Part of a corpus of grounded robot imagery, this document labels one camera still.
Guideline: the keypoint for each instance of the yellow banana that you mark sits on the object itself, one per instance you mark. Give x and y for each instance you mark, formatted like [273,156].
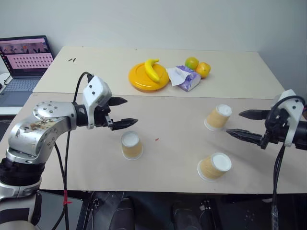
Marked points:
[151,70]

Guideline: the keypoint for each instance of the purple tissue pack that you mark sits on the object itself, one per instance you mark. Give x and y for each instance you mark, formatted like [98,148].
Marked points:
[189,80]

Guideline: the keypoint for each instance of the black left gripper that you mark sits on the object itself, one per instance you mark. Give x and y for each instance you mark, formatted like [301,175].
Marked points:
[103,118]

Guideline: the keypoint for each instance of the yellow round plate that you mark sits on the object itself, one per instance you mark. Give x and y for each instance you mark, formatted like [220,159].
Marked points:
[139,79]

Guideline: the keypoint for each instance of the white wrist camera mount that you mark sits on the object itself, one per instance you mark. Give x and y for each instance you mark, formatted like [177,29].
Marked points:
[293,112]
[96,89]

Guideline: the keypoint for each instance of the silver robot torso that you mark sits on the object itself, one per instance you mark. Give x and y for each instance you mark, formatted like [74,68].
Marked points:
[16,203]

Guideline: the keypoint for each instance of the grey laptop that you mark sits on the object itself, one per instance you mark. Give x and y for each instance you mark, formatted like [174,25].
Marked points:
[26,67]

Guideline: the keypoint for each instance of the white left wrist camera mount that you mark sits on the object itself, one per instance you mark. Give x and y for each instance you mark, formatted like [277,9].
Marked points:
[96,89]

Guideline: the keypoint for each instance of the green orange round fruit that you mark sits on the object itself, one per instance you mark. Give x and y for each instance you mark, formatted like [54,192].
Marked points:
[191,63]

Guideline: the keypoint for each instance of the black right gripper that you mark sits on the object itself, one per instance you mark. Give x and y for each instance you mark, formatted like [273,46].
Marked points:
[275,134]

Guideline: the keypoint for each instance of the tan paper cup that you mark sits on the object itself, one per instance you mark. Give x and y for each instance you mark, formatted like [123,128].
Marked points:
[217,118]
[132,148]
[213,169]

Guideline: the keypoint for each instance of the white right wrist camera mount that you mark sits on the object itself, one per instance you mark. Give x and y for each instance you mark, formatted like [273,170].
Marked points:
[293,112]

